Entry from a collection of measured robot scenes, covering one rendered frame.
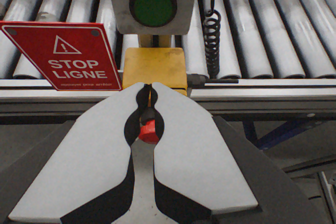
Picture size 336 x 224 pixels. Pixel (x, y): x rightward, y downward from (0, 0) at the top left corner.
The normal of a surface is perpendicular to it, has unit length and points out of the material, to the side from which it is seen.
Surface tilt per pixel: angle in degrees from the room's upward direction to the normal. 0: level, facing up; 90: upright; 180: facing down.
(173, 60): 0
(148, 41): 90
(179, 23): 90
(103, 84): 90
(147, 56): 0
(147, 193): 0
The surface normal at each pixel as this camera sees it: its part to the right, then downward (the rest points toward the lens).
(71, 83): 0.03, 0.88
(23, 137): 0.04, -0.47
